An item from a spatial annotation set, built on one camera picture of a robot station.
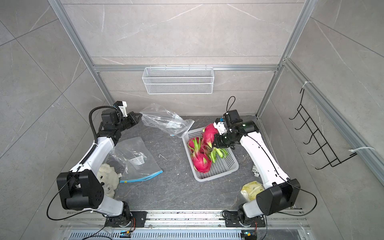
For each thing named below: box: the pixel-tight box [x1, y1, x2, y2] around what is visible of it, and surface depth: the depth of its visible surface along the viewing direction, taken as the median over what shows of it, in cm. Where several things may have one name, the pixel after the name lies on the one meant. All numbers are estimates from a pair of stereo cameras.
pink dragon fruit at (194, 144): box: [187, 136, 203, 154], surface depth 87 cm
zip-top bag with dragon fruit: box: [139, 104, 195, 138], surface depth 92 cm
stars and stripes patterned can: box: [251, 164, 261, 178], surface depth 88 cm
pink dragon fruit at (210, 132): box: [203, 123, 219, 148], surface depth 75 cm
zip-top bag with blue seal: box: [103, 136, 163, 183], surface depth 92 cm
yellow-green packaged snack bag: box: [240, 181, 265, 201], surface depth 83 cm
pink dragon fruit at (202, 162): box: [192, 151, 212, 174], surface depth 84 cm
